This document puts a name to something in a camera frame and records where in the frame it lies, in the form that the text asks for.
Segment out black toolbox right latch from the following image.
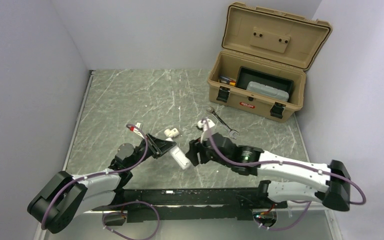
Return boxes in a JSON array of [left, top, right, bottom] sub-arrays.
[[270, 102, 286, 119]]

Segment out tan plastic toolbox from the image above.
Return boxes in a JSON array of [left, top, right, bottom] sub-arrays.
[[207, 2, 333, 123]]

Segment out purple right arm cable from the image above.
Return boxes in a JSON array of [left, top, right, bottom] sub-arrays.
[[201, 117, 367, 206]]

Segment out black tray in toolbox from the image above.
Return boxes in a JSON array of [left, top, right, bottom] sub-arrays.
[[236, 66, 294, 97]]

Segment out silver open-end wrench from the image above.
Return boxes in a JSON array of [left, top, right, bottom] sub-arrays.
[[206, 106, 240, 140]]

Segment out white remote control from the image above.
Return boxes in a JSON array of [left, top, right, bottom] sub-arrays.
[[166, 137, 192, 170]]

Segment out black toolbox left latch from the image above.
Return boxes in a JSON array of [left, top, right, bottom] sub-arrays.
[[216, 86, 231, 103]]

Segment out black toolbox latch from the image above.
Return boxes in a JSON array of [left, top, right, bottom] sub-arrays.
[[216, 86, 231, 103], [270, 102, 286, 119]]

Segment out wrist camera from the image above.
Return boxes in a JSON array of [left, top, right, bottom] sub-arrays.
[[196, 118, 216, 143], [129, 122, 144, 134]]

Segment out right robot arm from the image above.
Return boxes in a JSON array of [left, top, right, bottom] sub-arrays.
[[185, 133, 351, 212]]

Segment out grey plastic case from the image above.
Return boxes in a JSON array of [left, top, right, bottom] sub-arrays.
[[246, 81, 290, 102]]

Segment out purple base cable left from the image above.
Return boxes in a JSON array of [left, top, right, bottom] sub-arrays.
[[101, 200, 161, 240]]

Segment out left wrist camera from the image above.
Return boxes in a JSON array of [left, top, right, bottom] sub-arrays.
[[129, 122, 144, 134]]

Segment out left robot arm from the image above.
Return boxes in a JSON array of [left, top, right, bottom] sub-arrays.
[[27, 134, 177, 234]]

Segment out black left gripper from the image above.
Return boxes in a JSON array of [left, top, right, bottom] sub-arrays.
[[127, 132, 177, 171]]

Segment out white plastic pipe elbow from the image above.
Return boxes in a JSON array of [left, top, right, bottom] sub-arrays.
[[163, 128, 180, 139]]

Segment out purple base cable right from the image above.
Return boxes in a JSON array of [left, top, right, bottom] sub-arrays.
[[253, 200, 313, 232]]

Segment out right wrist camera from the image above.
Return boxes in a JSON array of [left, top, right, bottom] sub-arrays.
[[196, 118, 216, 143]]

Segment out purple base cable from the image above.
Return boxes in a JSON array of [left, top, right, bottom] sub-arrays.
[[253, 200, 313, 232], [101, 200, 161, 240]]

